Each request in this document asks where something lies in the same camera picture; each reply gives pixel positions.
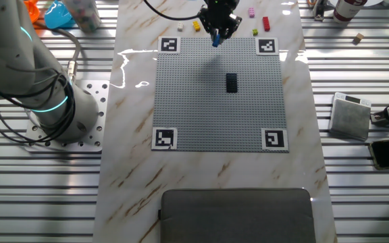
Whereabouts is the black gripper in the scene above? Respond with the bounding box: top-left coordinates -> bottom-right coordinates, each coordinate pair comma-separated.
197,0 -> 243,41

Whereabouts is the black Lego plate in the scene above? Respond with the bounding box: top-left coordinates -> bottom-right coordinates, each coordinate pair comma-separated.
226,72 -> 239,94

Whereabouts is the grey Lego baseplate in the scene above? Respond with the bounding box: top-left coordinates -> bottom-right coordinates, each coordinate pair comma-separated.
151,36 -> 290,154

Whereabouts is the black white fiducial marker tag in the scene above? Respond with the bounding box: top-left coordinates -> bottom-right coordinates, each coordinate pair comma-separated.
255,36 -> 280,57
151,126 -> 178,151
261,128 -> 289,151
157,36 -> 181,55

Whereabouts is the red white can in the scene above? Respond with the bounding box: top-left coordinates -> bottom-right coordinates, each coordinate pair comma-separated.
332,0 -> 367,24

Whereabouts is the clear plastic cup with lid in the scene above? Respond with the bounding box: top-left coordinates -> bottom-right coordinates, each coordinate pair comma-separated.
61,0 -> 103,34

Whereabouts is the metal robot mounting plate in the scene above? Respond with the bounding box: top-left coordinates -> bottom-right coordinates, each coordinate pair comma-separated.
24,80 -> 110,153

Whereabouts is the silver digital scale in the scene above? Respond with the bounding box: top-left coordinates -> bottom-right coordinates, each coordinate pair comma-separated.
328,92 -> 373,142

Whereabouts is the orange toy shovel green shaft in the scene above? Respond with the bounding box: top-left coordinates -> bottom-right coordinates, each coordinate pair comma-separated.
24,0 -> 41,22

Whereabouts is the grey fabric pad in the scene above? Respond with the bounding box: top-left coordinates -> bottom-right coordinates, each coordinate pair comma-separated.
159,188 -> 317,243

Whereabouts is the grey hose with metal connector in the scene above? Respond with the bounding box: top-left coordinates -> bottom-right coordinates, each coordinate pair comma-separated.
34,20 -> 82,84

